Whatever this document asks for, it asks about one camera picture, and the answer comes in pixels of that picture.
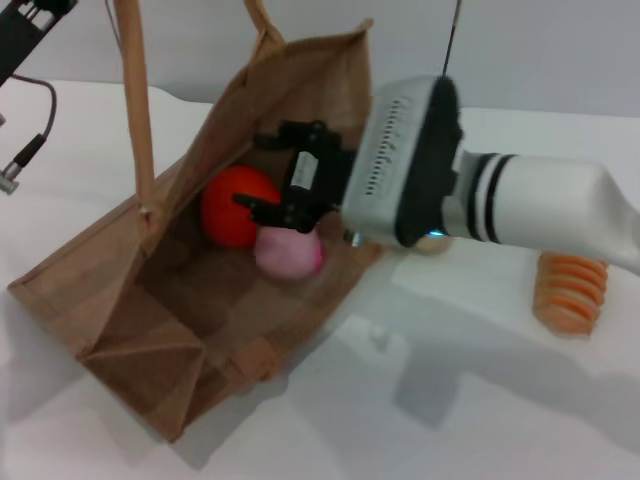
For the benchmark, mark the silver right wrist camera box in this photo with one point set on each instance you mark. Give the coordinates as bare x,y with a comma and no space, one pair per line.
395,160

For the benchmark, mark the brown jute handbag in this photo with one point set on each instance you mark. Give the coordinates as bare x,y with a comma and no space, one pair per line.
150,310

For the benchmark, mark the pink toy peach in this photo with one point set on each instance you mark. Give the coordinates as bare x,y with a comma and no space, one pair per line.
287,252

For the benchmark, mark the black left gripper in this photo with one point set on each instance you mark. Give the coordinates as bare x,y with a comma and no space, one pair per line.
20,35

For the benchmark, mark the thin dark background pole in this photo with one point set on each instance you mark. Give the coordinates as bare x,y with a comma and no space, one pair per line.
450,40

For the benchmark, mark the beige round toy bun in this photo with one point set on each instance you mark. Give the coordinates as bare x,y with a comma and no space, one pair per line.
432,244

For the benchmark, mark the sliced toy bread loaf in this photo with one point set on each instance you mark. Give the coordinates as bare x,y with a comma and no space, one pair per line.
570,295

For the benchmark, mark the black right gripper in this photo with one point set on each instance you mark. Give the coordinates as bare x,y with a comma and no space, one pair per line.
320,175

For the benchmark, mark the orange toy fruit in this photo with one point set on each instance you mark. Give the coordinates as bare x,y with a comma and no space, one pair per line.
225,210

